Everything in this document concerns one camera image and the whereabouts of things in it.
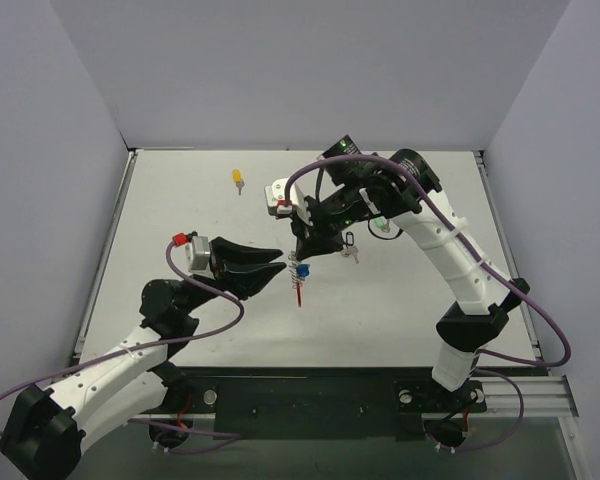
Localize key with blue tag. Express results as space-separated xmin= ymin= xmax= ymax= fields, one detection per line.
xmin=296 ymin=264 xmax=310 ymax=280

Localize metal key organiser red handle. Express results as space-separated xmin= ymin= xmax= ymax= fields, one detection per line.
xmin=287 ymin=251 xmax=304 ymax=308

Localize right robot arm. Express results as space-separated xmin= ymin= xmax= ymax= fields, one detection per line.
xmin=271 ymin=137 xmax=530 ymax=409

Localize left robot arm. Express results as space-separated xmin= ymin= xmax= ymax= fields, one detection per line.
xmin=0 ymin=232 xmax=286 ymax=479

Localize keys with black tags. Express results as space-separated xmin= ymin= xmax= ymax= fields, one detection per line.
xmin=340 ymin=231 xmax=359 ymax=264

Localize key with green tag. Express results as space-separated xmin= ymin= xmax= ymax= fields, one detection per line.
xmin=373 ymin=216 xmax=391 ymax=233

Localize key with yellow tag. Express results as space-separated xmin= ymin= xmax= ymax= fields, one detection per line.
xmin=232 ymin=169 xmax=244 ymax=195

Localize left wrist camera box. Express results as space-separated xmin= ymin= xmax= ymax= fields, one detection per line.
xmin=172 ymin=232 xmax=211 ymax=273

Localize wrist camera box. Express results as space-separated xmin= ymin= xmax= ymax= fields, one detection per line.
xmin=264 ymin=178 xmax=312 ymax=225
xmin=172 ymin=232 xmax=211 ymax=273

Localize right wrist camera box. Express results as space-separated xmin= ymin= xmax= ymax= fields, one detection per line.
xmin=264 ymin=178 xmax=312 ymax=225

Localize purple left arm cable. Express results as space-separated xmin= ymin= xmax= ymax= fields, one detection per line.
xmin=0 ymin=237 xmax=246 ymax=456

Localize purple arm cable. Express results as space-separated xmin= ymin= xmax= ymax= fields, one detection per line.
xmin=283 ymin=154 xmax=574 ymax=456
xmin=0 ymin=237 xmax=246 ymax=456

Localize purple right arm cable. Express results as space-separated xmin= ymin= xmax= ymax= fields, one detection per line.
xmin=283 ymin=154 xmax=574 ymax=456

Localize aluminium front rail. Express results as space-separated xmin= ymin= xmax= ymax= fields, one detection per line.
xmin=39 ymin=375 xmax=579 ymax=421

